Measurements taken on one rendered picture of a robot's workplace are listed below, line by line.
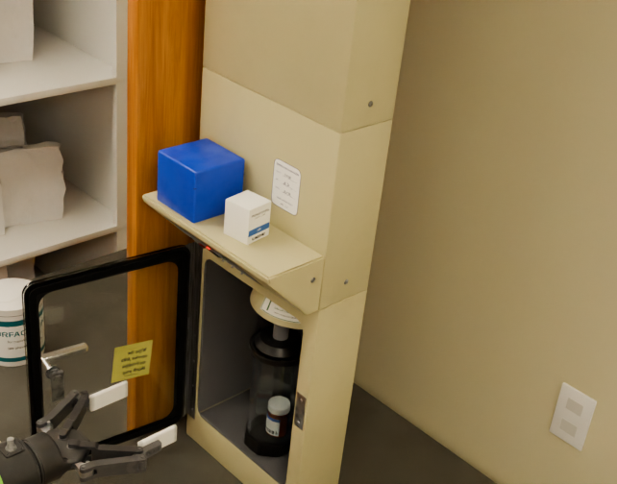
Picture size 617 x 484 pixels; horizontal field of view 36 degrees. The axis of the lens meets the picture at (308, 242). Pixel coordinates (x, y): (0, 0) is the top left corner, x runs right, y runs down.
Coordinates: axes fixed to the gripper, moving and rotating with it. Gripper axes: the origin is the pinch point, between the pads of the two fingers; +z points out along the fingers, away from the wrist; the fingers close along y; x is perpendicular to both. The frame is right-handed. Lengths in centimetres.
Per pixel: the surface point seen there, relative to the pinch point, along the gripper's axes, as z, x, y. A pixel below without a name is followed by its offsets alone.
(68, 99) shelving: 65, 4, 133
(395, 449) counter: 54, 28, -11
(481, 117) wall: 65, -41, -8
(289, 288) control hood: 15.6, -25.2, -13.9
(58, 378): -5.1, 2.4, 18.1
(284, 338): 28.7, -3.6, -1.2
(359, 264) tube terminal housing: 30.8, -24.4, -13.9
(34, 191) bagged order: 43, 20, 115
